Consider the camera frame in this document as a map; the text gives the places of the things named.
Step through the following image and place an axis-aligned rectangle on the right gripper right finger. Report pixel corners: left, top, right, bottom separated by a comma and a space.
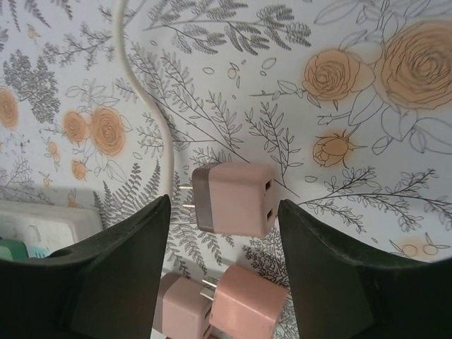
278, 198, 452, 339

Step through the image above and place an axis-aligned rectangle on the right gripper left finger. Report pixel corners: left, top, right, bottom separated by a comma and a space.
0, 194, 172, 339

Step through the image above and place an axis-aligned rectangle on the pink usb plug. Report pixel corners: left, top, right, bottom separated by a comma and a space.
199, 263, 289, 339
152, 271, 215, 338

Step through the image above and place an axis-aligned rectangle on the pink plug with brown base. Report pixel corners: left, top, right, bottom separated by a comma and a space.
179, 162, 275, 239

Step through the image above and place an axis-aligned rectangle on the white tray with coloured blocks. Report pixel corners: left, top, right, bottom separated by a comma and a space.
0, 200, 104, 263

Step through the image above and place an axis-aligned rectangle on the floral printed tablecloth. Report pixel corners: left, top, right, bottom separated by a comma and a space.
0, 0, 452, 339

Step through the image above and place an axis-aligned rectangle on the white power strip cable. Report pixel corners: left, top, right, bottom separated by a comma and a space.
114, 0, 176, 199

